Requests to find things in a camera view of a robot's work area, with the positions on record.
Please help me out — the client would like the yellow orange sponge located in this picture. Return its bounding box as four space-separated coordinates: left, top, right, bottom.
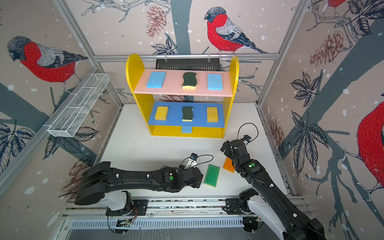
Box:
207 107 219 123

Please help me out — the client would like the light blue sponge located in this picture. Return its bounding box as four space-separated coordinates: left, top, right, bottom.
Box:
182 126 193 134
146 72 166 89
207 74 224 91

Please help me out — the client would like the green yellow scouring sponge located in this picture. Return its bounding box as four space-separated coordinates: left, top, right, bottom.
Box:
182 106 194 122
182 72 197 90

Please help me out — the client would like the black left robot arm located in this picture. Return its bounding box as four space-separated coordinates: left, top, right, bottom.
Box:
74 162 203 214

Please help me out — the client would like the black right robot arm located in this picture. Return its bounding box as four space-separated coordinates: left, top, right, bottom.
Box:
221 135 326 240

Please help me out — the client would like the yellow shelf unit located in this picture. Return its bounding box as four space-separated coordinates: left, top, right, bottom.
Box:
126 54 240 139

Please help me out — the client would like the black perforated metal tray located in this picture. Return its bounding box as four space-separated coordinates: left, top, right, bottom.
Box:
156 59 221 71

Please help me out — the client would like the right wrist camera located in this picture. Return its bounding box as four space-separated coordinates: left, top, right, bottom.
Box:
242 135 252 145

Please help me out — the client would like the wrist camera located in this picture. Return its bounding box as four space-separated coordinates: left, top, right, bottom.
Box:
242 135 252 145
184 153 199 169

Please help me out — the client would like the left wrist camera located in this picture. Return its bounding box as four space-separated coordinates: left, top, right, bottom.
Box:
184 153 199 169

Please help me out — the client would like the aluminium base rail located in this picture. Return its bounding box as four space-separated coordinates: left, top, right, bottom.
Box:
64 196 312 218

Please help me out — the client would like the white wire basket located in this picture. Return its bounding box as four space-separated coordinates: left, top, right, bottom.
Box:
48 73 110 138

